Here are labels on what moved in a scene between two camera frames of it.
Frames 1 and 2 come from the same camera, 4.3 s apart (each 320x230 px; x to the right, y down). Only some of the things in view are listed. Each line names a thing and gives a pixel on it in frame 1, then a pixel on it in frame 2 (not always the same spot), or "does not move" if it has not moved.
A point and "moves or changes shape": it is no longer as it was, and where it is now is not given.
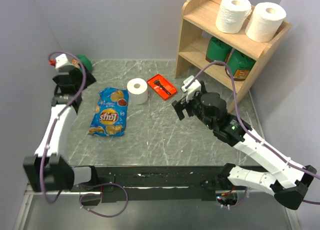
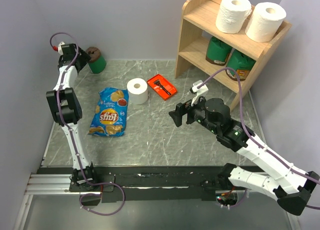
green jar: x=86 y=62 moves or changes shape
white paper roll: x=265 y=21 does not move
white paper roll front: x=233 y=11 does not move
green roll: x=217 y=50 does not move
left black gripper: x=90 y=79 -> x=84 y=57
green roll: x=238 y=66 does not move
